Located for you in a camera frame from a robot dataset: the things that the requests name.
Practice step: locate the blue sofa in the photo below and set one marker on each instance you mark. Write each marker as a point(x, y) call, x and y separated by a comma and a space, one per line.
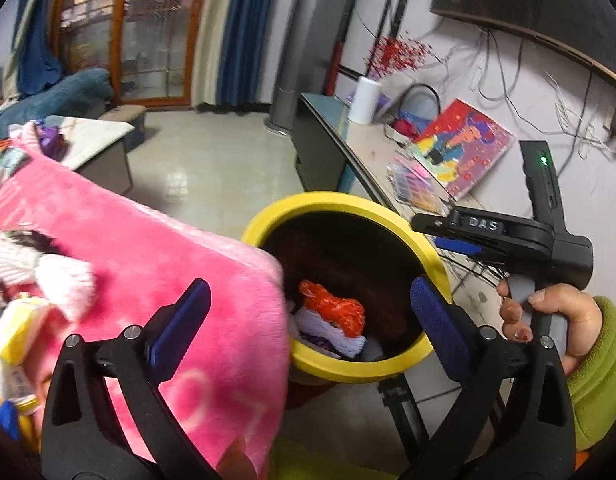
point(67, 95)

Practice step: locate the silver tower air conditioner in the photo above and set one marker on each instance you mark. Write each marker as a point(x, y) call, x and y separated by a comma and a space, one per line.
point(300, 60)

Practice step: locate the glass topped television stand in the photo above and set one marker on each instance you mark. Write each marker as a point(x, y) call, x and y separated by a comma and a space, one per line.
point(368, 145)

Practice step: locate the box of coloured pens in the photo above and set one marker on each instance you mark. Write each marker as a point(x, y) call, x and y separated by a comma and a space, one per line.
point(418, 185)

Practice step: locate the purple plastic item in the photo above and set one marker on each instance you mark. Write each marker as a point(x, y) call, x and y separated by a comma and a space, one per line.
point(53, 141)

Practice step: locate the white foam fruit net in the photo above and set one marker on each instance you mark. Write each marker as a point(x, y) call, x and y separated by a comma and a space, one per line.
point(318, 332)

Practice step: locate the blue and beige curtain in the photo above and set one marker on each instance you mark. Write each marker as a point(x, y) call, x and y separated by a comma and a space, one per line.
point(242, 35)
point(35, 35)

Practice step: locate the colourful painting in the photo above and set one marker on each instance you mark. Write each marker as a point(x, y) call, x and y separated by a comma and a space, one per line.
point(463, 150)

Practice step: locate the pink printed blanket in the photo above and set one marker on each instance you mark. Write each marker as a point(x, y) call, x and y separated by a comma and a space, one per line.
point(137, 240)

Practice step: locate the red plastic bag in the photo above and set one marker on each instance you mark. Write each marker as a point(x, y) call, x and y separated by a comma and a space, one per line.
point(333, 305)

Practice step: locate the yellow rimmed trash bin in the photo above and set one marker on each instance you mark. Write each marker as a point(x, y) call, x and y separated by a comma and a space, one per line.
point(338, 202)

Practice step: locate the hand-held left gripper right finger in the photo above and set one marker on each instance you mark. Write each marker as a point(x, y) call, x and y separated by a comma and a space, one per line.
point(440, 330)

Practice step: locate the person's left hand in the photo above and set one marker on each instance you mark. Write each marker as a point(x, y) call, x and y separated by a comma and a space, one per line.
point(237, 462)

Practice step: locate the grey coffee table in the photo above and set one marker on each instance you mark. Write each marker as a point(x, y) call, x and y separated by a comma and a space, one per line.
point(97, 135)

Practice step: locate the person's right forearm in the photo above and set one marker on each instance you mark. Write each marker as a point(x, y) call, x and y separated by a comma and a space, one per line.
point(603, 385)

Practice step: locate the white vase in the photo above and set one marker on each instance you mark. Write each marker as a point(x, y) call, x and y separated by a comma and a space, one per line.
point(364, 100)

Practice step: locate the white plastic bag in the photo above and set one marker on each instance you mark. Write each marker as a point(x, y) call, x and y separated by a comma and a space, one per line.
point(22, 380)

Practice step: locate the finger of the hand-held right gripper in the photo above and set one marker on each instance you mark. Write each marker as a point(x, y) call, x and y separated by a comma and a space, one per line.
point(433, 224)
point(458, 246)

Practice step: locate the person's right hand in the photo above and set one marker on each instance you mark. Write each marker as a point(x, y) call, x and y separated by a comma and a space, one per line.
point(573, 310)

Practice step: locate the wooden sliding glass door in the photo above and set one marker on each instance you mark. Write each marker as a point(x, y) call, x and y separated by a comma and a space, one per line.
point(137, 35)

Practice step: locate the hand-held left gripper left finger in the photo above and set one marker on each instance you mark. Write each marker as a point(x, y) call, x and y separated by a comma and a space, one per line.
point(180, 330)

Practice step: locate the person's green clothing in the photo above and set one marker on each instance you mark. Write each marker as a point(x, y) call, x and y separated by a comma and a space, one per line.
point(318, 462)

